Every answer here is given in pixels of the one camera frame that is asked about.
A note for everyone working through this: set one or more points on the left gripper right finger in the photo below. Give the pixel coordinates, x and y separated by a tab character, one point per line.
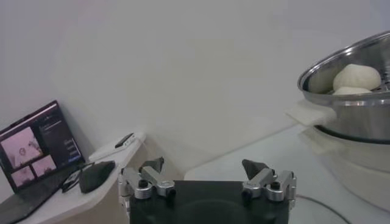
262	179

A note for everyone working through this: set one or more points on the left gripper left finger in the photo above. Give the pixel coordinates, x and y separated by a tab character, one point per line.
143	184

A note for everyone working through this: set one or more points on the white steamed baozi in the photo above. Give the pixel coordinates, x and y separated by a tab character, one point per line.
350	90
356	77

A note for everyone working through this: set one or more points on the stainless steel steamer basket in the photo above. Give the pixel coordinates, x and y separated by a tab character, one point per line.
359	118

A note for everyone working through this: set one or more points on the small black and white device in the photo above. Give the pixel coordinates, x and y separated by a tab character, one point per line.
125	140

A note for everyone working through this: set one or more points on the black computer mouse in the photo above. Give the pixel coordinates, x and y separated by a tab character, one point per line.
96	176

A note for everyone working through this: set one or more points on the flat white box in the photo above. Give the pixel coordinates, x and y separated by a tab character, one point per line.
103	152

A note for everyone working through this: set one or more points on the white side table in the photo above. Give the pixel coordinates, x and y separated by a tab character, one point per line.
91	201

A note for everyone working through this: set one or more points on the cream electric cooker base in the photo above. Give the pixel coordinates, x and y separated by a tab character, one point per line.
359	170

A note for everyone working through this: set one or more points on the black laptop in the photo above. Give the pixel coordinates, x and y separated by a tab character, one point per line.
36	152

